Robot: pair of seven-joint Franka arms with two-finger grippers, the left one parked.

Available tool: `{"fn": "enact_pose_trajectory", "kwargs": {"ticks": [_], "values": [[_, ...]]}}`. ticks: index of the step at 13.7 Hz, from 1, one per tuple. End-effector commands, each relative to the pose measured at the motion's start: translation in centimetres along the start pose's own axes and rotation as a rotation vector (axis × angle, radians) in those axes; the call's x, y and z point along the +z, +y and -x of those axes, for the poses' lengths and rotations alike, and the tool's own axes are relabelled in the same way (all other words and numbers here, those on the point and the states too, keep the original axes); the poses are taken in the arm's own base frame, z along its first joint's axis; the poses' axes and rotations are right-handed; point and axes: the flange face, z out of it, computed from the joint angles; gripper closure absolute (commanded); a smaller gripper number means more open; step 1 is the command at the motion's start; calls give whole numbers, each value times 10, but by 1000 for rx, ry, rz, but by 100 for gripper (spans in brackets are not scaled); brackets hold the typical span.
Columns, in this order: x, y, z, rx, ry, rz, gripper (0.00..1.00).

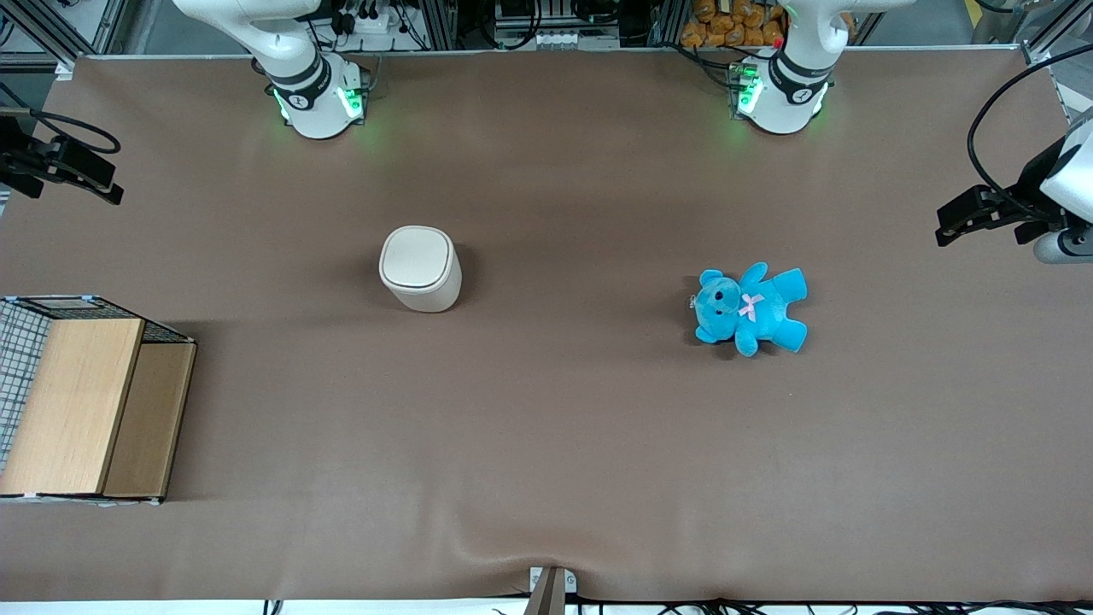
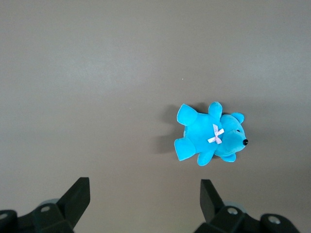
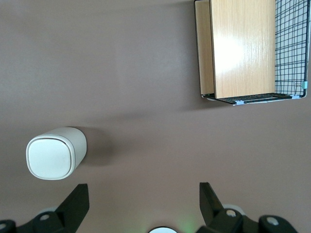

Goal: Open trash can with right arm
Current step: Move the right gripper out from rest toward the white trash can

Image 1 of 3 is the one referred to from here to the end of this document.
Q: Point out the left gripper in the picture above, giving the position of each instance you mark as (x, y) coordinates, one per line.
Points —
(1031, 196)

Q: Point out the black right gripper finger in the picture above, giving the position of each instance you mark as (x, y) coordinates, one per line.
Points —
(81, 162)
(98, 192)

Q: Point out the beige trash can with lid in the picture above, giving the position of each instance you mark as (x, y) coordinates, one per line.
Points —
(420, 269)

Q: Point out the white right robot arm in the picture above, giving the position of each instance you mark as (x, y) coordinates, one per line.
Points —
(312, 81)

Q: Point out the blue teddy bear plush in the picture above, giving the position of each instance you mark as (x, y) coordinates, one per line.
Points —
(751, 307)

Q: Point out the white power strip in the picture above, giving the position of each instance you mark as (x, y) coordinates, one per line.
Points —
(371, 21)

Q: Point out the bag of orange plush toys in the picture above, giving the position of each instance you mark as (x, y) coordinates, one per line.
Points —
(734, 24)

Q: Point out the white terminal block strip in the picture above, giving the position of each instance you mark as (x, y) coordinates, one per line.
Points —
(564, 39)

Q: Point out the brown table mat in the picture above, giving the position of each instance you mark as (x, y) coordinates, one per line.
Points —
(546, 444)

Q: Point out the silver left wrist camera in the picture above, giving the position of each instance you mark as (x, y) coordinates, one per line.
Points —
(1067, 248)

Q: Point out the grey metal mount bracket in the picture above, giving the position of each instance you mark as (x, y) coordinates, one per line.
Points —
(551, 589)

